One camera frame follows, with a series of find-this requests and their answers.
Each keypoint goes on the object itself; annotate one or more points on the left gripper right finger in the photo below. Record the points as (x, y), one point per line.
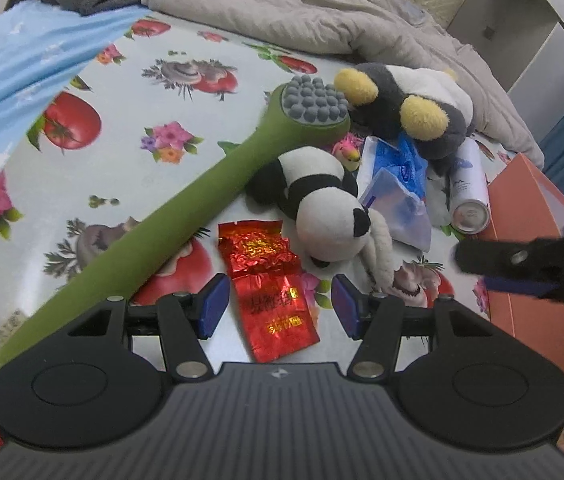
(379, 322)

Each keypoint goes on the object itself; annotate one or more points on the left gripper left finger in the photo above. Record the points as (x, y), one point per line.
(181, 320)

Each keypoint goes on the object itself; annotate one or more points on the red foil tea packets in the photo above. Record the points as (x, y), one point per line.
(266, 276)

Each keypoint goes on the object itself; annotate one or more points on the white spray can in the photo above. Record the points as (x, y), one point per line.
(469, 199)

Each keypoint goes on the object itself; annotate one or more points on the blue plastic snack bag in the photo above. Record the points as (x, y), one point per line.
(392, 180)

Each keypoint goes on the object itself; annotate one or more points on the grey penguin plush toy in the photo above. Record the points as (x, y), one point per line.
(427, 105)

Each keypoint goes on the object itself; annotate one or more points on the fruit print table cloth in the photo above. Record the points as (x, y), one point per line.
(150, 113)

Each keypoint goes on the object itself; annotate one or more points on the white wardrobe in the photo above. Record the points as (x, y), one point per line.
(523, 43)

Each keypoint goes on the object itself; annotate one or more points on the green massage brush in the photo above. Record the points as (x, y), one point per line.
(299, 113)

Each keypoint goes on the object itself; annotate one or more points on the light blue bed sheet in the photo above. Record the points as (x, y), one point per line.
(41, 48)

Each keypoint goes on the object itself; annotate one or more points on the beige quilt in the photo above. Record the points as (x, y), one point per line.
(387, 31)

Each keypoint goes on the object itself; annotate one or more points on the panda plush keychain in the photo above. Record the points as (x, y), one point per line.
(315, 190)

